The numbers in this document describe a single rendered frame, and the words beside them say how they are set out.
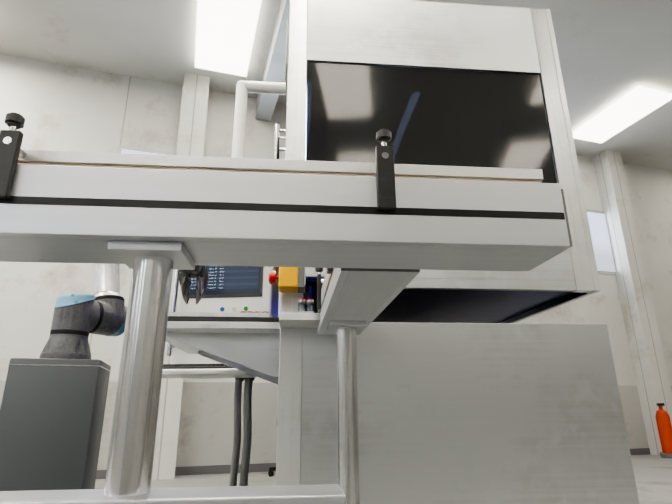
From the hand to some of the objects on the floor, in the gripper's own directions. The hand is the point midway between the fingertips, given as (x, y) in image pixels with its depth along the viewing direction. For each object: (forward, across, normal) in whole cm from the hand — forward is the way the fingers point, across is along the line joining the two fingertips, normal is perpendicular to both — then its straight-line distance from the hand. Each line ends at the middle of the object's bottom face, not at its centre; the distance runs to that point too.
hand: (192, 300), depth 161 cm
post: (+99, +31, -20) cm, 106 cm away
